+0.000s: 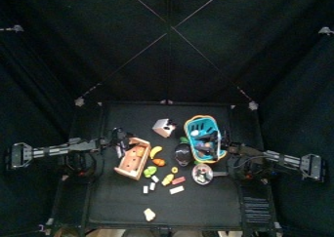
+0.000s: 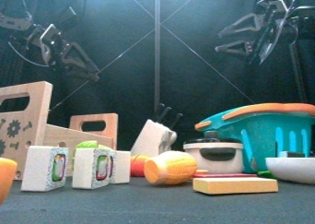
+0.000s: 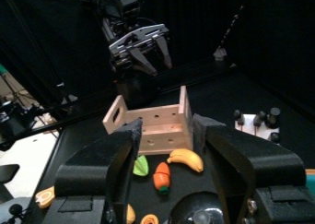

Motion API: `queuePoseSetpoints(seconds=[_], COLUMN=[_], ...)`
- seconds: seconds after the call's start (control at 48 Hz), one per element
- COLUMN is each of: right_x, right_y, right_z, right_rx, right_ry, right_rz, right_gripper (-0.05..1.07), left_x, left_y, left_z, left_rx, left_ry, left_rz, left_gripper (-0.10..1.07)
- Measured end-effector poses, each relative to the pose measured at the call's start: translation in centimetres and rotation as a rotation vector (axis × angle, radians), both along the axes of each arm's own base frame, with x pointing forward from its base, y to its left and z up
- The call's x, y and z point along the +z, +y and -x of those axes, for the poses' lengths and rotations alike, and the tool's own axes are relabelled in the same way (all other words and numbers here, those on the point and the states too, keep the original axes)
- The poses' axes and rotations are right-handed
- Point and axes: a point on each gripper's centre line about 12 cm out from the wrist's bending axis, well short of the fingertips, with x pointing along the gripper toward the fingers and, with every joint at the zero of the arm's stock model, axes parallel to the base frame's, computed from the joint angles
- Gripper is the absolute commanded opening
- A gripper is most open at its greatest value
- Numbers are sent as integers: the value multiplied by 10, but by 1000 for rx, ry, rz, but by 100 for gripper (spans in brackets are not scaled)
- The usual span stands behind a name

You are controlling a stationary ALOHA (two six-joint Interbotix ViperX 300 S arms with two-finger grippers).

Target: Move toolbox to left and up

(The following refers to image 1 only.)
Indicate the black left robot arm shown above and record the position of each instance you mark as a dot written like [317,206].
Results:
[57,149]

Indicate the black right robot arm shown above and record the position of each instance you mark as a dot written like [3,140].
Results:
[278,159]

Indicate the wooden toolbox crate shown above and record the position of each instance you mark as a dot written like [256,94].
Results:
[133,161]

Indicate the purple toy in basket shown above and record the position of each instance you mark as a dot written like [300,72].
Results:
[202,146]

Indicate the white toy egg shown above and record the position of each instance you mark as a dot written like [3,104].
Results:
[194,133]

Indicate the teal basket with orange rim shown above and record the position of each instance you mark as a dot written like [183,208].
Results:
[191,140]

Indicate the orange toy in crate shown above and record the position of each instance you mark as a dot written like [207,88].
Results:
[139,151]

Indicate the green toy leaf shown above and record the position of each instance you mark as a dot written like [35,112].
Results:
[185,139]

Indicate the silver toy frying pan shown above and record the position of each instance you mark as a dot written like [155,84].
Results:
[202,174]

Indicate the black toy pot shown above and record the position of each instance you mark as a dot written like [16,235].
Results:
[183,154]

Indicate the yellow toy banana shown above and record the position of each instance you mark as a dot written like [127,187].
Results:
[155,151]

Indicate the white toy knife block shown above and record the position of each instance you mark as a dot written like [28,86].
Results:
[163,127]

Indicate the green toy vegetable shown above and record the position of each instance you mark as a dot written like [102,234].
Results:
[150,171]

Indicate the pink toy block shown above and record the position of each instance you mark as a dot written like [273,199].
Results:
[178,180]

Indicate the small white toy block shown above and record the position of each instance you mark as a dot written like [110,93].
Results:
[146,189]
[155,178]
[153,186]

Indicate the yellow-green toy corn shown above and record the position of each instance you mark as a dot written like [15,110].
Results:
[167,179]

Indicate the long white toy block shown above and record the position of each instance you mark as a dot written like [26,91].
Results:
[177,189]

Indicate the beige toy bread slice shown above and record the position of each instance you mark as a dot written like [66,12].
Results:
[149,214]

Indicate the grey frame clamp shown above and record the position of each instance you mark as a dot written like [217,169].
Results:
[166,101]
[253,105]
[325,30]
[79,101]
[15,28]

